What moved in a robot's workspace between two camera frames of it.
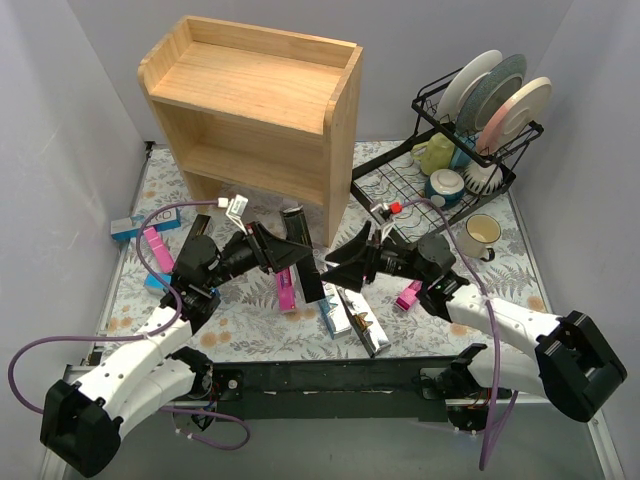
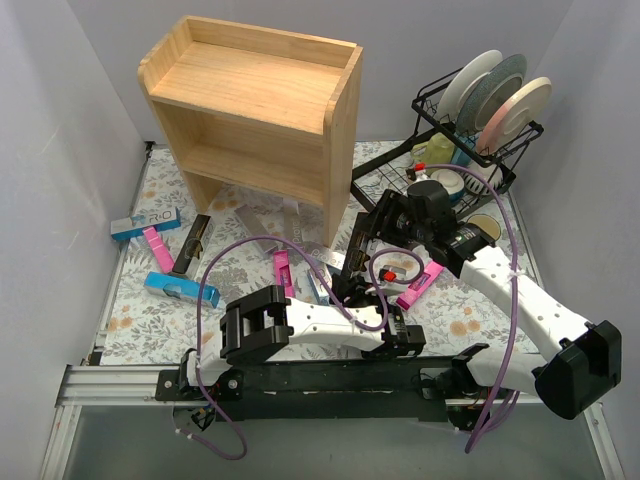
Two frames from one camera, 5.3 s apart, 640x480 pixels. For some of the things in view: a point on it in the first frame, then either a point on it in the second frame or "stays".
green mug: (437, 153) stays
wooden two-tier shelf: (258, 112) stays
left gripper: (258, 247) to (347, 288)
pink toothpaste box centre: (286, 290) stays
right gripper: (370, 258) to (378, 220)
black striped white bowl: (483, 180) stays
